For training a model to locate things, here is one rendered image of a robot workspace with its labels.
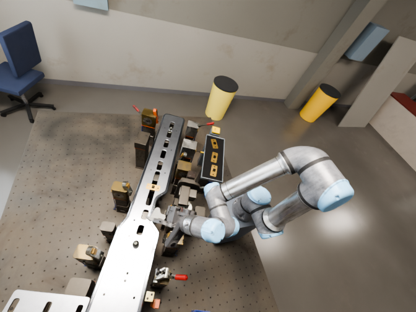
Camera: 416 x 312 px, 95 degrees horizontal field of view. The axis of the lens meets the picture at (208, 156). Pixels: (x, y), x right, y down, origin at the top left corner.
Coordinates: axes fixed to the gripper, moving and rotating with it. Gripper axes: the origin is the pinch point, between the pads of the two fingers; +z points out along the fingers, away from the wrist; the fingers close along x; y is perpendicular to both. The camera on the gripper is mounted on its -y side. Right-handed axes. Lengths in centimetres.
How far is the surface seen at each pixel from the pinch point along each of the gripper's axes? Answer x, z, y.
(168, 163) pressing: -18, 35, 35
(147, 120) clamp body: -4, 59, 67
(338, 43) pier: -228, -26, 318
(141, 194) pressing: -4.3, 32.0, 10.2
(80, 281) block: 14.3, 26.4, -33.1
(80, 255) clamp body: 18.4, 26.0, -22.3
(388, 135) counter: -510, -76, 277
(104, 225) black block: 10.0, 33.5, -9.7
